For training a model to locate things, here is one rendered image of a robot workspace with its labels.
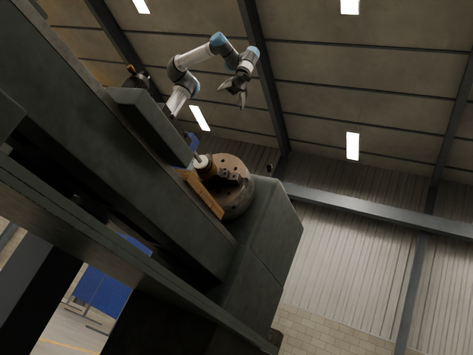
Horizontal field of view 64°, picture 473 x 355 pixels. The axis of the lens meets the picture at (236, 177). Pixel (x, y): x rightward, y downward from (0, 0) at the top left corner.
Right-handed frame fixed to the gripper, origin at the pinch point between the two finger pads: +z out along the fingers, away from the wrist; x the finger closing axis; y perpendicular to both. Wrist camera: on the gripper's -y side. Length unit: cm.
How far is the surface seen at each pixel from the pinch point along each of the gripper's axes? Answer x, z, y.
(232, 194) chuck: -19.2, 40.9, -4.2
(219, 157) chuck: -11.4, 23.1, 9.3
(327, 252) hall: -751, -282, 683
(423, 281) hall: -910, -277, 466
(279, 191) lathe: -44, 24, -1
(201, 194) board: 2, 56, -23
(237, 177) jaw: -16.5, 34.5, -7.4
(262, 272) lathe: -58, 61, 7
